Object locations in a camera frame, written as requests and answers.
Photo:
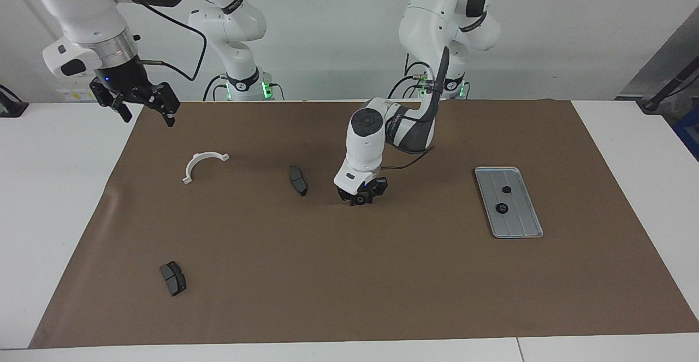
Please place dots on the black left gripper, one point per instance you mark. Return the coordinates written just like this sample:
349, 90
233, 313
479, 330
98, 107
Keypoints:
367, 183

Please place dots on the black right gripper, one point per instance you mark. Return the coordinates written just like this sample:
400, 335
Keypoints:
123, 78

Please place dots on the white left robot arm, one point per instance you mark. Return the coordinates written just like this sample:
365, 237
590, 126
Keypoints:
366, 143

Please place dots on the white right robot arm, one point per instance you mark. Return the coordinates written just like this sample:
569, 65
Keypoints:
82, 7

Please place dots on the silver metal tray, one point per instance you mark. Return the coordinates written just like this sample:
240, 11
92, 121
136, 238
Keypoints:
519, 209

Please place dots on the dark grey brake pad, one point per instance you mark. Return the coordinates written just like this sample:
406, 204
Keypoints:
297, 180
173, 280

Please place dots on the brown table mat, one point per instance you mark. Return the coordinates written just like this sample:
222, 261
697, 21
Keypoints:
382, 274

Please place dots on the black stand pole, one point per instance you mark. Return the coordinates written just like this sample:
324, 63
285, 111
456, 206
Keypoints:
663, 92

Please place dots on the white curved plastic bracket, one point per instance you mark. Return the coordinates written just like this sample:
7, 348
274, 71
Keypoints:
192, 164

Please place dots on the white wall socket box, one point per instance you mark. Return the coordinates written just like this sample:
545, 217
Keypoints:
73, 95

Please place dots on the black clamp mount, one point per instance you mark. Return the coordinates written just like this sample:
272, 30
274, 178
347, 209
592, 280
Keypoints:
11, 108

